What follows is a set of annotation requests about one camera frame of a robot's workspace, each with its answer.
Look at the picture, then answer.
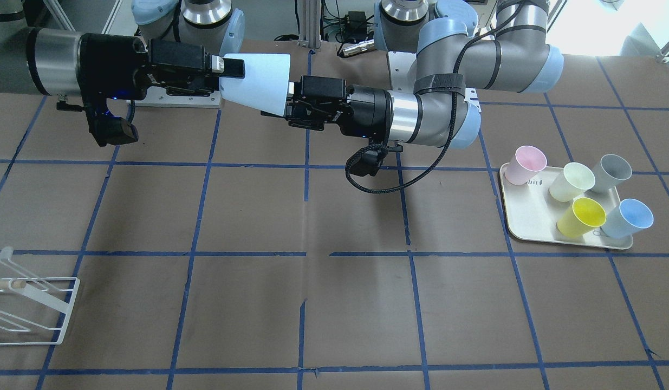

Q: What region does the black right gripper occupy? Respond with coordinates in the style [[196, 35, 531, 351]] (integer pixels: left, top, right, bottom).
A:
[[79, 33, 246, 102]]

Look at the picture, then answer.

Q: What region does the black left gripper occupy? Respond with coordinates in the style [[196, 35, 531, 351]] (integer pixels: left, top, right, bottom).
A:
[[261, 76, 392, 142]]

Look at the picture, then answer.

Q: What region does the light blue plastic cup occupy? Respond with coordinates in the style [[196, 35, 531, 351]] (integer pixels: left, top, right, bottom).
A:
[[219, 53, 291, 117]]

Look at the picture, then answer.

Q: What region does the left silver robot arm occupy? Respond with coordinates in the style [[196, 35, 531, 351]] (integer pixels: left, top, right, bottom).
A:
[[280, 1, 564, 148]]

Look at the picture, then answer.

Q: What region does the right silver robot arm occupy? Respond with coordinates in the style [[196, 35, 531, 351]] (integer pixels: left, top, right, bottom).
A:
[[0, 1, 245, 105]]

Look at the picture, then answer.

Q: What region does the pink plastic cup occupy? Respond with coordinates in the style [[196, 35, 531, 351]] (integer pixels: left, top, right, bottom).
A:
[[504, 145, 548, 185]]

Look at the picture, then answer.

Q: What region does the cream white plastic cup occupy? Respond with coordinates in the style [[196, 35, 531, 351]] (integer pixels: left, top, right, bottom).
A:
[[549, 162, 596, 202]]

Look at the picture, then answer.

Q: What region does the yellow plastic cup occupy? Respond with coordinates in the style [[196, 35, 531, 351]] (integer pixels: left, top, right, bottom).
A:
[[556, 197, 607, 238]]

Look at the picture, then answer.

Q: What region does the grey plastic cup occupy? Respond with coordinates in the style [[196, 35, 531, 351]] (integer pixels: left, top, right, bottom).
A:
[[591, 154, 632, 193]]

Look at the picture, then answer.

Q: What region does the blue plastic cup on tray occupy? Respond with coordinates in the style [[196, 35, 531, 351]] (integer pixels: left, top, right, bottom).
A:
[[601, 198, 654, 239]]

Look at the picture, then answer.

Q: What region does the beige plastic tray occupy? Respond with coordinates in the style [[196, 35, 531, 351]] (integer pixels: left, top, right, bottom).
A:
[[499, 164, 633, 250]]

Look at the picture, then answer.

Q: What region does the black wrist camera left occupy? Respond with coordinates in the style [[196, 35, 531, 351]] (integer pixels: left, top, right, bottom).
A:
[[345, 144, 388, 177]]

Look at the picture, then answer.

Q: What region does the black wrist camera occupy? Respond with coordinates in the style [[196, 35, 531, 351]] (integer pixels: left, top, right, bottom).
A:
[[345, 144, 388, 177], [85, 102, 139, 147]]

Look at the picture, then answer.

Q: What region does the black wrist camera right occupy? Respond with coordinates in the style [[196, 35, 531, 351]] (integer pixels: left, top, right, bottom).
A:
[[85, 102, 139, 147]]

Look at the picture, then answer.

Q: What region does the black braided cable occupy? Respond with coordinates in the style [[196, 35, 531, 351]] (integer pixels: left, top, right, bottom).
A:
[[344, 32, 499, 194]]

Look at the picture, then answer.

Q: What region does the white wire cup rack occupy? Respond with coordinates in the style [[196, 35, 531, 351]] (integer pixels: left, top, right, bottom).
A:
[[0, 246, 81, 347]]

